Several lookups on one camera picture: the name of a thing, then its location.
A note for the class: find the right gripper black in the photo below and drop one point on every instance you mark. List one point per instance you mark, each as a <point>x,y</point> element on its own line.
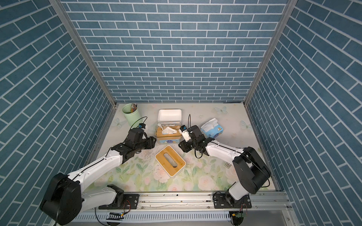
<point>184,147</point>

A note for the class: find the aluminium mounting rail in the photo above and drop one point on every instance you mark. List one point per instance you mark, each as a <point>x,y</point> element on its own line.
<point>176,201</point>

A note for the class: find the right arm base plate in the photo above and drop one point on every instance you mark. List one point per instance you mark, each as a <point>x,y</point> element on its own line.
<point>225,201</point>

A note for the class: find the clear plastic tissue box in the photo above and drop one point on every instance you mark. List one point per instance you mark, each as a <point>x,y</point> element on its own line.
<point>168,135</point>

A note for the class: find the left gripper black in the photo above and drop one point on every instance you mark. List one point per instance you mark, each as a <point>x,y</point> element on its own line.
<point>151,142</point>

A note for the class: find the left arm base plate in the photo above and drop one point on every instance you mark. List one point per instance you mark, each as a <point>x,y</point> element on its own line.
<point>125,201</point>

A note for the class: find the white box with bamboo lid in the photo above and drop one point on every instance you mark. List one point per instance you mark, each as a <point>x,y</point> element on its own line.
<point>170,161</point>

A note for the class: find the blue tissue pack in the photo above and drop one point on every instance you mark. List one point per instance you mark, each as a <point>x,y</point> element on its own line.
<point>212,128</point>
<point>169,131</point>

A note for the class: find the bamboo lid with slot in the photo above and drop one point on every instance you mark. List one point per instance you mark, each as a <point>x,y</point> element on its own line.
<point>168,131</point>

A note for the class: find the bundle of coloured pencils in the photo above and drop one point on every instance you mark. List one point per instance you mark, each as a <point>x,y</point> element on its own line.
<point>133,107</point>

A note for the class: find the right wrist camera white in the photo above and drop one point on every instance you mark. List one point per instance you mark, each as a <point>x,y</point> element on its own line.
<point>183,130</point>

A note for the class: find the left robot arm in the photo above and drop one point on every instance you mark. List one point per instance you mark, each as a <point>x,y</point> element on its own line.
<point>75,183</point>

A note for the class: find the green pencil cup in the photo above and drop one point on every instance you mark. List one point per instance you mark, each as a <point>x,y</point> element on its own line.
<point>133,118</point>

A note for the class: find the white plastic box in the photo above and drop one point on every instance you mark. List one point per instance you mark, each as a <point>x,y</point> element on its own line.
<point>170,117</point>

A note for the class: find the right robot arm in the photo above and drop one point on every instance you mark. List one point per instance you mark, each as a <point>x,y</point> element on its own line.
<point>250,168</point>

